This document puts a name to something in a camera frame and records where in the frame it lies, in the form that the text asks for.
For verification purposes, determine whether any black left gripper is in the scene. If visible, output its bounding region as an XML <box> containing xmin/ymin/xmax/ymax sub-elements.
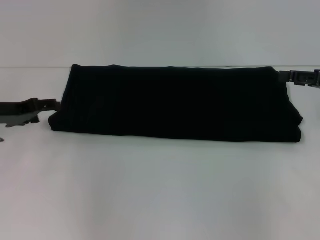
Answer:
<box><xmin>0</xmin><ymin>97</ymin><xmax>62</xmax><ymax>129</ymax></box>

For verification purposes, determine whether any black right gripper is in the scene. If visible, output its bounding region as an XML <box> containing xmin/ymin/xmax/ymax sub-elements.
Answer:
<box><xmin>278</xmin><ymin>69</ymin><xmax>320</xmax><ymax>89</ymax></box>

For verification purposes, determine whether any black shirt with FREE print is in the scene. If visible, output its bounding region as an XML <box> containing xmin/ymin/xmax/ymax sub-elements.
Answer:
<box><xmin>47</xmin><ymin>64</ymin><xmax>305</xmax><ymax>145</ymax></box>

